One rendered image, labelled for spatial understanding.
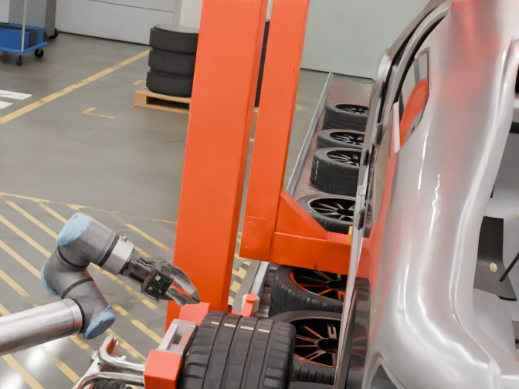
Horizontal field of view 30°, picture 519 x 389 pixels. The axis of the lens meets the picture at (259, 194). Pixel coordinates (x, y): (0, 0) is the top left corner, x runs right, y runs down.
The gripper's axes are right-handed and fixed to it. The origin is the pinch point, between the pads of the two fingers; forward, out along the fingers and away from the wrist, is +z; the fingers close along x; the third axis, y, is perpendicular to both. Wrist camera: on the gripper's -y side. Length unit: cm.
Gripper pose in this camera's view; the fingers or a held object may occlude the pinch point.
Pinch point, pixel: (195, 298)
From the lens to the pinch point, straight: 243.7
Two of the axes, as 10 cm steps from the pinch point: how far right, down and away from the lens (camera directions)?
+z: 8.3, 5.2, 2.1
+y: 0.9, 2.5, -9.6
